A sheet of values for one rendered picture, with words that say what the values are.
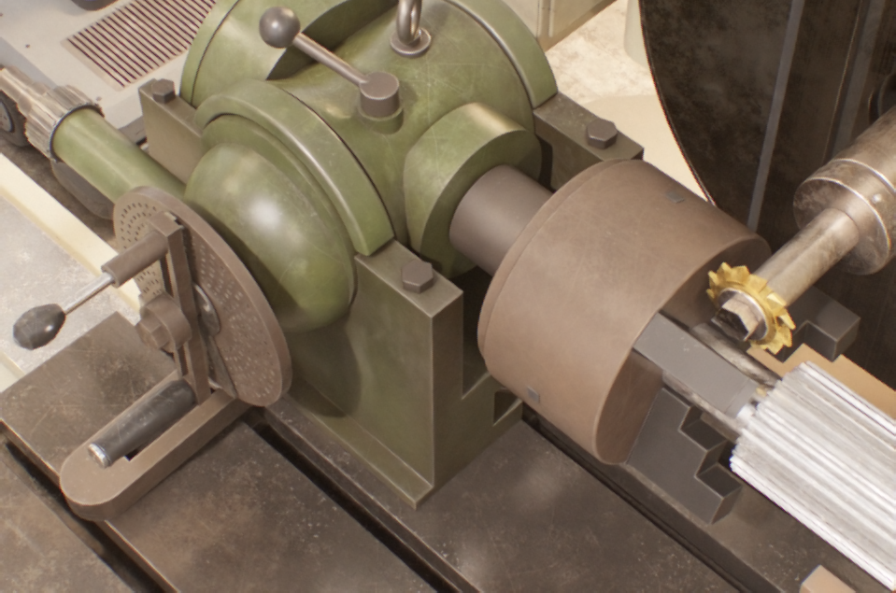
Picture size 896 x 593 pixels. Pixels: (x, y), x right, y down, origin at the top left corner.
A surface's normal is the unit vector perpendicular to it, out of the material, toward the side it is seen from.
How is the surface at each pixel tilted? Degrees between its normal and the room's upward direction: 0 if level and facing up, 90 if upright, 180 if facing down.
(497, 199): 19
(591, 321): 43
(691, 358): 35
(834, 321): 5
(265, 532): 0
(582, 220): 13
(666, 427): 65
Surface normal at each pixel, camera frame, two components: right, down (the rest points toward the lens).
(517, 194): 0.04, -0.68
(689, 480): -0.64, 0.22
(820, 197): -0.70, 0.54
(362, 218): 0.59, 0.08
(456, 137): -0.11, -0.55
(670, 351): -0.40, -0.22
